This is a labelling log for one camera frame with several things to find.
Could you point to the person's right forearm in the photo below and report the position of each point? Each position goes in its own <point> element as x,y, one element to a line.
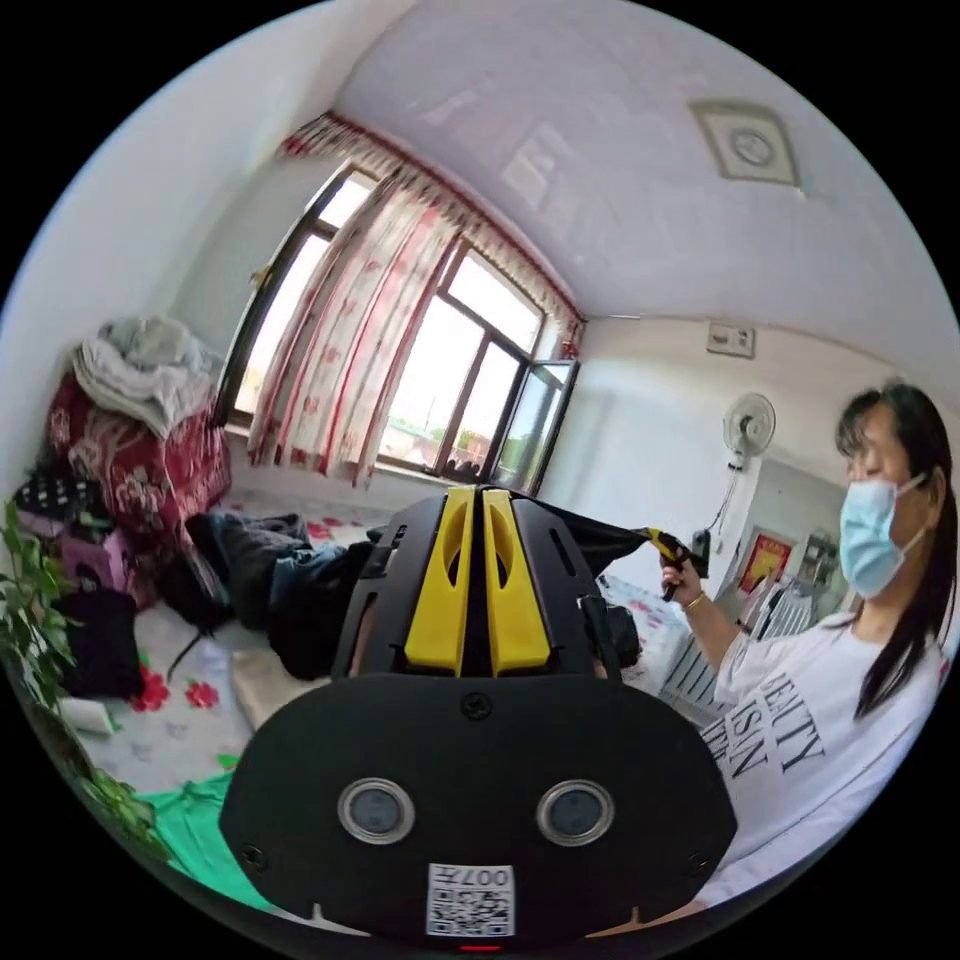
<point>716,634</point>

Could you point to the person's body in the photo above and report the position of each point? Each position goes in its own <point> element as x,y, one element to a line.
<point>825,712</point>

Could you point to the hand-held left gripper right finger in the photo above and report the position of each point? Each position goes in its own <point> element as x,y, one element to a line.
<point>514,607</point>

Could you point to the green garment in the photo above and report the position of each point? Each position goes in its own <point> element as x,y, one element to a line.
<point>195,825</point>

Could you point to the stack of folded quilts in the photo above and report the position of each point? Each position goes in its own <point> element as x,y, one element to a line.
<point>142,457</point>

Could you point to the white radiator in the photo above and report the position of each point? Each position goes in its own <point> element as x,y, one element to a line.
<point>694,675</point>

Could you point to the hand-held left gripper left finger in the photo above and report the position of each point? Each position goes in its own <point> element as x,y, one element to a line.
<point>439,600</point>

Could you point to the pile of clothes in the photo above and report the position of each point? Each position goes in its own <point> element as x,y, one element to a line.
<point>262,577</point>

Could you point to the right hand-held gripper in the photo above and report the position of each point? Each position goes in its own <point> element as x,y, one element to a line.
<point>688,559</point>

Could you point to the green leafy plant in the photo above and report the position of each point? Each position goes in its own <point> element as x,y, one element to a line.
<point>30,615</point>

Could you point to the person's right hand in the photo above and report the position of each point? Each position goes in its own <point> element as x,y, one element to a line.
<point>681,585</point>

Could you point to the black short sleeve shirt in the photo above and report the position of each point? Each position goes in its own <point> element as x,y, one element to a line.
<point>600,540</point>

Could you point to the window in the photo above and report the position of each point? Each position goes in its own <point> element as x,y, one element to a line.
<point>480,360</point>

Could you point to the white wall fan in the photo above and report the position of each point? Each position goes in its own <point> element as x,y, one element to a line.
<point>748,427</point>

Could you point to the square ceiling lamp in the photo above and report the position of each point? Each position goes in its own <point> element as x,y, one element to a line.
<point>750,146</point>

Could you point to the bed with flowered sheet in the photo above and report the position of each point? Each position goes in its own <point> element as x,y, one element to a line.
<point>187,739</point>

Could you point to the black bag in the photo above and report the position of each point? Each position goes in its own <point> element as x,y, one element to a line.
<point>97,641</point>

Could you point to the red flowered curtain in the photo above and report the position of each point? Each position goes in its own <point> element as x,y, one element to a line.
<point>352,337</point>

